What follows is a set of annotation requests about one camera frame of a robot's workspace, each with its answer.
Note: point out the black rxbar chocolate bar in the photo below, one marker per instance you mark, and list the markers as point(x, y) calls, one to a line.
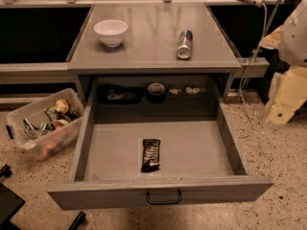
point(150, 158)

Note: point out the clear plastic storage bin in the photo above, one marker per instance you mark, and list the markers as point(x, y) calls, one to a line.
point(42, 131)

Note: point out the white crumpled paper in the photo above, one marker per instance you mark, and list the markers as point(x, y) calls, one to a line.
point(187, 90)

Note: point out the black bag under counter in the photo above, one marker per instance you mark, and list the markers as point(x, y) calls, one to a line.
point(116, 94)

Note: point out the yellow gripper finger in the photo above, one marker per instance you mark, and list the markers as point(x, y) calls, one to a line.
point(288, 92)

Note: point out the yellow sponge in bin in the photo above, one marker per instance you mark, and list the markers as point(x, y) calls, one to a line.
point(62, 106)

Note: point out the black tape roll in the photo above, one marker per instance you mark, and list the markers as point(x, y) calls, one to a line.
point(156, 92)

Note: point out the silver blue can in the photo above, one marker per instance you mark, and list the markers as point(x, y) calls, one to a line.
point(185, 44)

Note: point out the black drawer handle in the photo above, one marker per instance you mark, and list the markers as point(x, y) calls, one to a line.
point(164, 198)

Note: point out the grey open drawer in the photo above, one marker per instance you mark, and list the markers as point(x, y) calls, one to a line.
point(199, 152)

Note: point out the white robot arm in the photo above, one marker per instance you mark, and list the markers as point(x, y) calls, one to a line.
point(292, 45)

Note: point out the white bowl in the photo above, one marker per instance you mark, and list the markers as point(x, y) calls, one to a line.
point(111, 32)

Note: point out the grey counter cabinet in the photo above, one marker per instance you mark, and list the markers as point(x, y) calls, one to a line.
point(150, 46)

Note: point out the black base lower left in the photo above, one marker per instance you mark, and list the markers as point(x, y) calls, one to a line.
point(10, 204)

